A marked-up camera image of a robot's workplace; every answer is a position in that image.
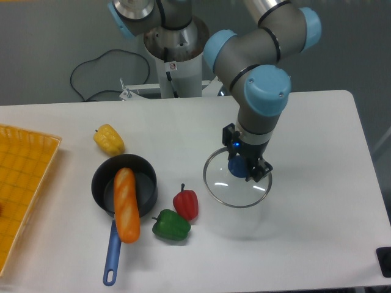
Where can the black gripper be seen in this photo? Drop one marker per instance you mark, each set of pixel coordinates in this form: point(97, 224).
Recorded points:
point(257, 167)

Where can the glass lid blue knob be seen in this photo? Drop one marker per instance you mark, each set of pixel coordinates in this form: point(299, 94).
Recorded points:
point(228, 181)

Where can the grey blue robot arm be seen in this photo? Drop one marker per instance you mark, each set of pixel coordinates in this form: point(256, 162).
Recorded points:
point(246, 65)

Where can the red toy bell pepper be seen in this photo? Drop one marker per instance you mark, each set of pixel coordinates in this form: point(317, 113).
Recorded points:
point(186, 203)

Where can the green toy bell pepper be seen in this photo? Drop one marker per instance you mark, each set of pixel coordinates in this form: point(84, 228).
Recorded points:
point(171, 226)

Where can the orange toy baguette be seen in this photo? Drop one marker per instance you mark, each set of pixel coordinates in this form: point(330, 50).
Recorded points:
point(125, 206)

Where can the yellow toy bell pepper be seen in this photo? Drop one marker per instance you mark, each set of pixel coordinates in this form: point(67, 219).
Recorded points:
point(108, 140)

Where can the black corner device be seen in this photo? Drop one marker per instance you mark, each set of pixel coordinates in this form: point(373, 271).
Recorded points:
point(384, 255)

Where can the orange plastic basket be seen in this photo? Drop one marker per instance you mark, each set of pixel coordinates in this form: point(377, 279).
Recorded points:
point(26, 157)

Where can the dark pot blue handle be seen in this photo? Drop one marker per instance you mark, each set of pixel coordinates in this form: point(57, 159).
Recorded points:
point(102, 188)

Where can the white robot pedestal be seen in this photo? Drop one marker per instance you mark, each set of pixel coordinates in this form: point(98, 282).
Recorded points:
point(178, 58)

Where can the white metal base frame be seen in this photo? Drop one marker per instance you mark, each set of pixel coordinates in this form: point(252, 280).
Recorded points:
point(210, 88)

